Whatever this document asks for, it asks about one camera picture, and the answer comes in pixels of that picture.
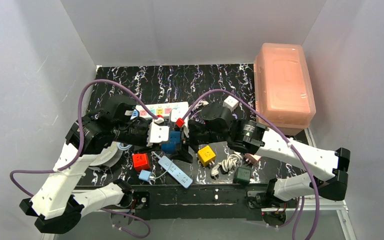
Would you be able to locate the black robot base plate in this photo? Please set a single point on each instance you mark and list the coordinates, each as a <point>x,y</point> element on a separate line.
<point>199,201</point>

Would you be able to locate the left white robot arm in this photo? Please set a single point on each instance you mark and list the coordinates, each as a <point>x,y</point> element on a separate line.
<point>56,209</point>

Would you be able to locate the white cube socket adapter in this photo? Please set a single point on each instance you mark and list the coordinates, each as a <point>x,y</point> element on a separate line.
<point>231,103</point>

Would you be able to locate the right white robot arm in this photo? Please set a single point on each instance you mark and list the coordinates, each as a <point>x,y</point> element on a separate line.
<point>326,170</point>

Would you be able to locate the white filament spool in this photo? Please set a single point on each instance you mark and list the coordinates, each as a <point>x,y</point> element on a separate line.
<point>109,156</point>

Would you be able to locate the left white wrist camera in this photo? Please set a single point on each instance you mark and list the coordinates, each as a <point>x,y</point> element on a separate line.
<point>157,134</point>

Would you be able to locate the pink translucent storage box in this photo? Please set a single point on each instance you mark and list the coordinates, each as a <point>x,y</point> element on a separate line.
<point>283,89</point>

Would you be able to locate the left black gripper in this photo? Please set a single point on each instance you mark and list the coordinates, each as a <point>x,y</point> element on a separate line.
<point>144,136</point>

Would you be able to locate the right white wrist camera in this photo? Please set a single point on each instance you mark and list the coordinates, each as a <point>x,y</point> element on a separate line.
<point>178,113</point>

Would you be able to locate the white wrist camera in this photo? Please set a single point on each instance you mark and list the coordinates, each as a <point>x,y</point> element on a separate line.
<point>157,134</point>
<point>178,113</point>

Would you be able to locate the red cube socket adapter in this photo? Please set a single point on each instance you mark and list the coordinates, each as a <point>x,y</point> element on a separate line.
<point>141,162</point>

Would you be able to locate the white power strip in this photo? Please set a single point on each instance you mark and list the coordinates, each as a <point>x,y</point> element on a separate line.
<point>163,109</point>

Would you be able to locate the blue cube socket adapter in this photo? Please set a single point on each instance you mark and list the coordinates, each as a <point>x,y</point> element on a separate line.
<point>173,141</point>

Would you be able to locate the green cube socket adapter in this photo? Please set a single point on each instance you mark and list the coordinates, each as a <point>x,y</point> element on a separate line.
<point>242,176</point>

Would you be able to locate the light blue charger plug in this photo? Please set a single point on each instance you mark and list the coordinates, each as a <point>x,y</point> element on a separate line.
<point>145,175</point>

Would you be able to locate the pink cube socket adapter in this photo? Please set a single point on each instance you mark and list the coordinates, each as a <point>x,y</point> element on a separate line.
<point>252,159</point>

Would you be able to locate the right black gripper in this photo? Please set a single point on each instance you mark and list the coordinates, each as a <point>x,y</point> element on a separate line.
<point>194,133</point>

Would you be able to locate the blue power strip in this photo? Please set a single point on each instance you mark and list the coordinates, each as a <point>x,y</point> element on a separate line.
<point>172,169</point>

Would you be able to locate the yellow cube socket adapter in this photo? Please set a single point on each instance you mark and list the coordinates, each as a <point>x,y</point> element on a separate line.
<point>206,156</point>

